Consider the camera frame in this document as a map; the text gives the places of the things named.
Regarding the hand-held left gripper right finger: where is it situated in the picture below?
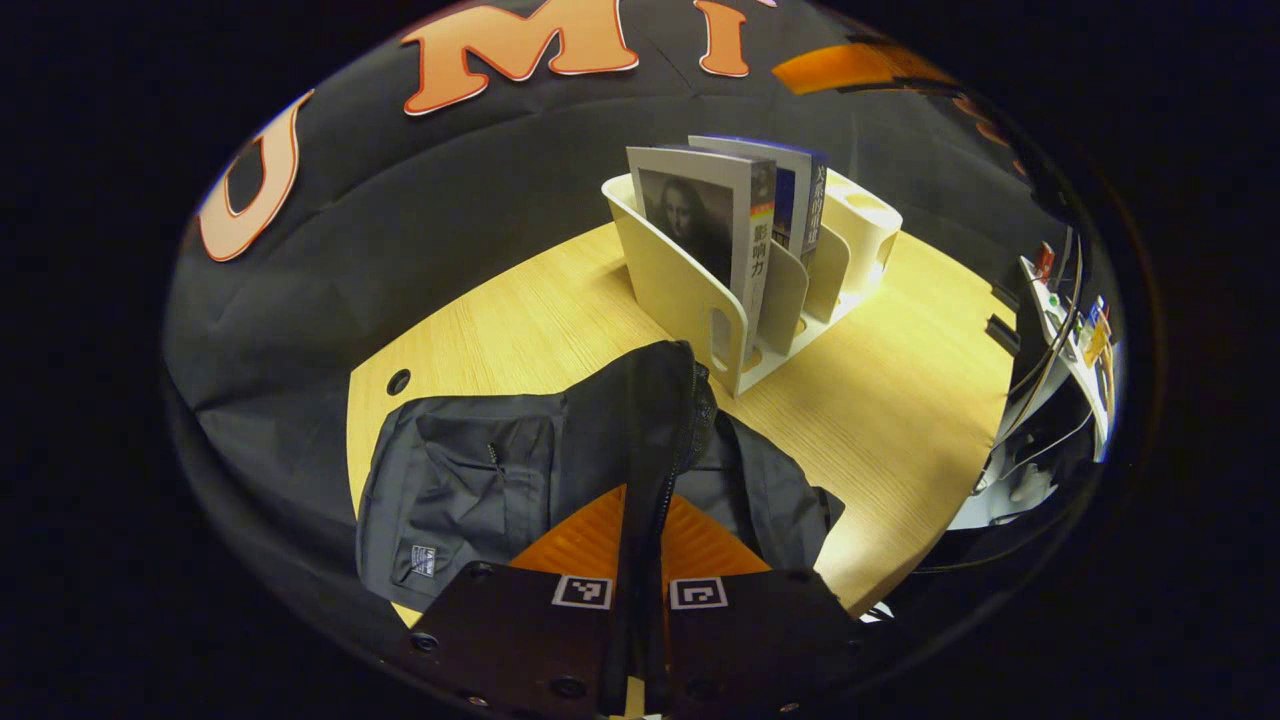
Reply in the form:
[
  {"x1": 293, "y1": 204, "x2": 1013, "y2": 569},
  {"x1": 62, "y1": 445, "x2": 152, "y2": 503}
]
[{"x1": 660, "y1": 491, "x2": 872, "y2": 718}]

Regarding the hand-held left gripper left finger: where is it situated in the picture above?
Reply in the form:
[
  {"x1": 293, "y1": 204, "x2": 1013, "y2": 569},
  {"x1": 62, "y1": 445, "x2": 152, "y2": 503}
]
[{"x1": 408, "y1": 485, "x2": 628, "y2": 717}]

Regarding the blue cover book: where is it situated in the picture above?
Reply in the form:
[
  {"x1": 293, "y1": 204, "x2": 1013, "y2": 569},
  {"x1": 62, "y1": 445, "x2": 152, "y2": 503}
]
[{"x1": 688, "y1": 135, "x2": 829, "y2": 266}]

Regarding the black schoolbag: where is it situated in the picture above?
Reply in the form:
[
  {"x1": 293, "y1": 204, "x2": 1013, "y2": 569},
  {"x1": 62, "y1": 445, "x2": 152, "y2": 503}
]
[{"x1": 355, "y1": 340, "x2": 847, "y2": 626}]

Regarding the grey portrait cover book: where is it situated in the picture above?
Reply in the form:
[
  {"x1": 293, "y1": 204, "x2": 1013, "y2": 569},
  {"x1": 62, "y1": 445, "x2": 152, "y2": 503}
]
[{"x1": 627, "y1": 145, "x2": 777, "y2": 346}]

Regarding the white bookshelf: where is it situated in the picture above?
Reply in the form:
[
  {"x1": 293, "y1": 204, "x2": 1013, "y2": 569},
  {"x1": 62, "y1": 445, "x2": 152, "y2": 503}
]
[{"x1": 602, "y1": 165, "x2": 904, "y2": 399}]

